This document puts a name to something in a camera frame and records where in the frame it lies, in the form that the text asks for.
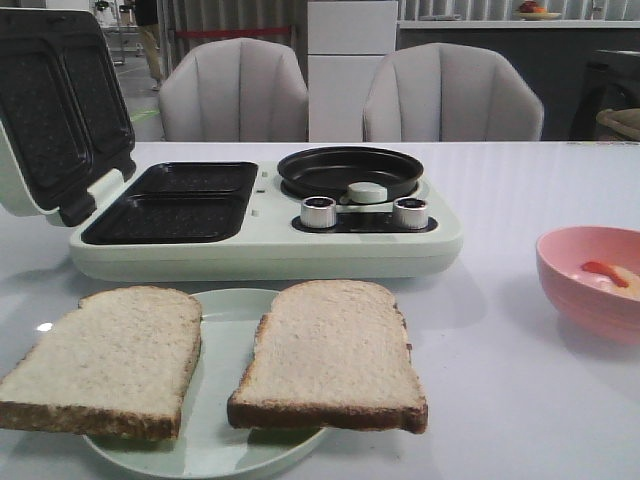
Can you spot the dark appliance at right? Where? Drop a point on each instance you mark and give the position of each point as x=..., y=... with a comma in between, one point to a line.
x=610, y=81

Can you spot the pink plastic bowl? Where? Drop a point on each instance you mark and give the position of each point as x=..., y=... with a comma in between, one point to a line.
x=560, y=254

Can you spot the mint green round plate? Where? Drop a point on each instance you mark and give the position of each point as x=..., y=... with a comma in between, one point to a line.
x=207, y=446

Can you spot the fruit plate on counter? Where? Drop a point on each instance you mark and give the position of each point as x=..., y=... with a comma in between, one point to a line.
x=531, y=10

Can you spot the left grey upholstered chair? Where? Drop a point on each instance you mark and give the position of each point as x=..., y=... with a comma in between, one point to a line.
x=237, y=90

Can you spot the right silver control knob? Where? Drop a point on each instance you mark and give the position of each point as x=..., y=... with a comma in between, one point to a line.
x=410, y=213

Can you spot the left silver control knob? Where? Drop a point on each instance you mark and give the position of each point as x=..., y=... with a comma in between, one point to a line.
x=318, y=212

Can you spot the mint green sandwich maker lid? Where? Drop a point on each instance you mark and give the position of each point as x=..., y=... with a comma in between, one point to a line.
x=64, y=122

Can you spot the black round frying pan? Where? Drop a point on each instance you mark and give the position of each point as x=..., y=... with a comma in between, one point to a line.
x=329, y=171

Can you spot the right grey upholstered chair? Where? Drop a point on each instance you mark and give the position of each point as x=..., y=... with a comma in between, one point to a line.
x=450, y=93

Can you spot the white bread slice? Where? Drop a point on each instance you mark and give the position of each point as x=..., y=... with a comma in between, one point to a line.
x=331, y=353
x=118, y=365

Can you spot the orange cooked shrimp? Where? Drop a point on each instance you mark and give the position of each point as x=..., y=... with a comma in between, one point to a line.
x=613, y=279

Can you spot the white cabinet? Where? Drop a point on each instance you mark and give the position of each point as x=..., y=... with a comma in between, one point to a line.
x=346, y=42

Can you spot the silver control knob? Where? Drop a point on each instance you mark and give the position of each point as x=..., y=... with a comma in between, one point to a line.
x=318, y=212
x=410, y=213

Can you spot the grey upholstered chair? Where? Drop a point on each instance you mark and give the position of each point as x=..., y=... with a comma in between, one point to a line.
x=450, y=93
x=237, y=90

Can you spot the person in background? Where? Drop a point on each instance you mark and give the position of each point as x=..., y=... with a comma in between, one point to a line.
x=147, y=21

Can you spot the mint green breakfast maker base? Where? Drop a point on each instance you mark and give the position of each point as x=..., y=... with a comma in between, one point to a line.
x=187, y=221

